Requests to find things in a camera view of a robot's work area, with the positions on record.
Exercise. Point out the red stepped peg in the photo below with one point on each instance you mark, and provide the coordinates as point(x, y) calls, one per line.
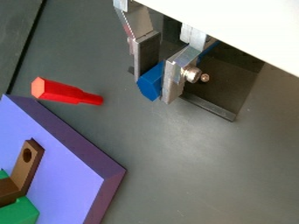
point(54, 91)

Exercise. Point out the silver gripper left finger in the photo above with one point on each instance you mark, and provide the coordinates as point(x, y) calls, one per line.
point(144, 38)

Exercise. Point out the blue stepped peg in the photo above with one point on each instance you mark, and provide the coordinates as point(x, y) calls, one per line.
point(150, 83)

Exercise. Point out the green U-shaped block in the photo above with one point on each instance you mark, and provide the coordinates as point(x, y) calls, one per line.
point(17, 209)

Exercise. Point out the black angle fixture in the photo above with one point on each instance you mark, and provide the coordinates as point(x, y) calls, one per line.
point(233, 70)

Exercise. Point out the purple base block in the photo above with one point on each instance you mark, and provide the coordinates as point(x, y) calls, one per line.
point(78, 176)

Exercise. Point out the brown L-shaped bracket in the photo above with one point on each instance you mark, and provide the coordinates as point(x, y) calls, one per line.
point(26, 165)

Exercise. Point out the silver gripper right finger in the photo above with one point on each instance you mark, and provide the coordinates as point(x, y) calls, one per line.
point(181, 66)

